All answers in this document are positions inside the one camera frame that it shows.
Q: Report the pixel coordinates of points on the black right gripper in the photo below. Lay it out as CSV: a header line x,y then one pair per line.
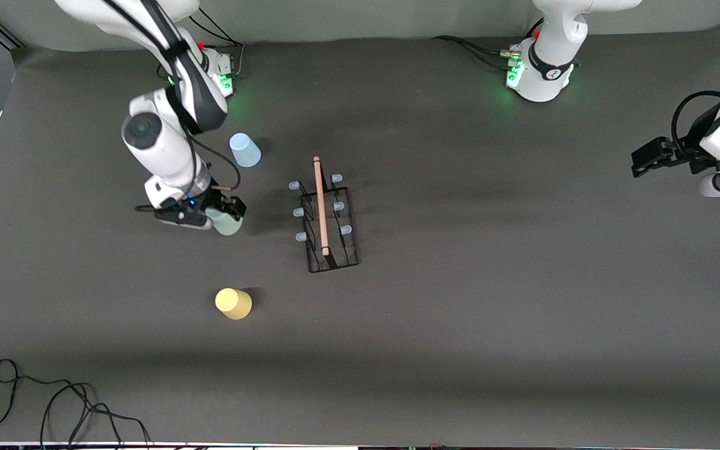
x,y
217,200

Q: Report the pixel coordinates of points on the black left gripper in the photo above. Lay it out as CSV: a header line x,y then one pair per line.
x,y
689,152

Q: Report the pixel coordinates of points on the pale green plastic cup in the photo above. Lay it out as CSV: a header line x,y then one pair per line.
x,y
229,225

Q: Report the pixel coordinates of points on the yellow plastic cup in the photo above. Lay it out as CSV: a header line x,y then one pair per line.
x,y
234,304

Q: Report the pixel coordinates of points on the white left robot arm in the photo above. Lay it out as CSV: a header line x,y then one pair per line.
x,y
547,62

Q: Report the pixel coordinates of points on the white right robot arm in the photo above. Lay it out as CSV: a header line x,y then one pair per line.
x,y
160,147

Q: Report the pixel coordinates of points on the light blue plastic cup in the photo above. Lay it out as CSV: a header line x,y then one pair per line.
x,y
245,152

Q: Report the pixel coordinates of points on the dark grey table cover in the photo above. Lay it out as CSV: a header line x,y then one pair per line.
x,y
460,344

